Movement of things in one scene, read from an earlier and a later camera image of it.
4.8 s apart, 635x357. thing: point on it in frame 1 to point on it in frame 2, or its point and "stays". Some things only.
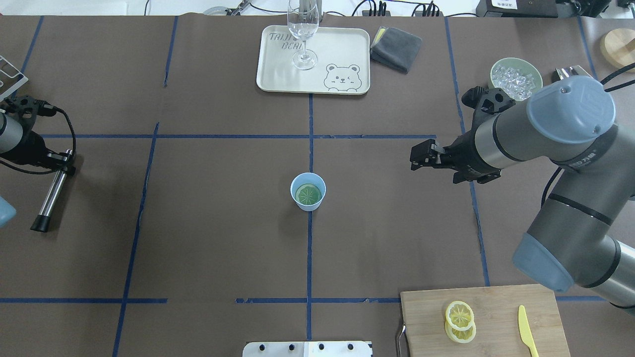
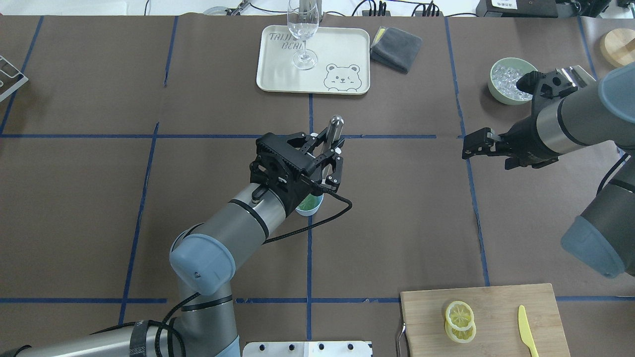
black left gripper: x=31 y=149 to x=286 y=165
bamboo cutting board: x=499 y=332 stays
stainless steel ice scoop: x=572 y=71 stays
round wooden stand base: x=617 y=45 stays
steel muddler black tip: x=41 y=224 to x=334 y=133
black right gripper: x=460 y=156 to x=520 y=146
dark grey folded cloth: x=395 y=49 stays
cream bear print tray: x=343 y=65 stays
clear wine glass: x=303 y=20 stays
